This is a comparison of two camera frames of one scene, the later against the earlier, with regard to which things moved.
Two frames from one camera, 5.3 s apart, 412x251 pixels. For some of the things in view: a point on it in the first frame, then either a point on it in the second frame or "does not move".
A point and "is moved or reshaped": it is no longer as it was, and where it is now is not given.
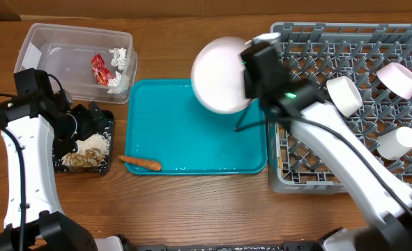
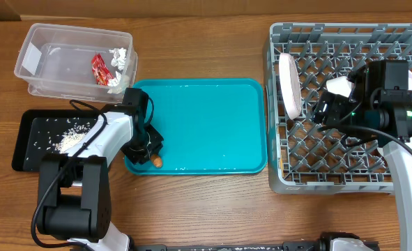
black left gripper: x=89 y=127 → x=157 y=145
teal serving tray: x=165 y=123 does not move
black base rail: x=286 y=246 does not move
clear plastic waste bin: x=93 y=65 does not move
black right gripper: x=252 y=85 → x=327 y=111
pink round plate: x=217 y=74 is moved or reshaped
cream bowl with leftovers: x=344 y=95 does not move
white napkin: x=119 y=58 does not move
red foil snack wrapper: x=101 y=70 does not move
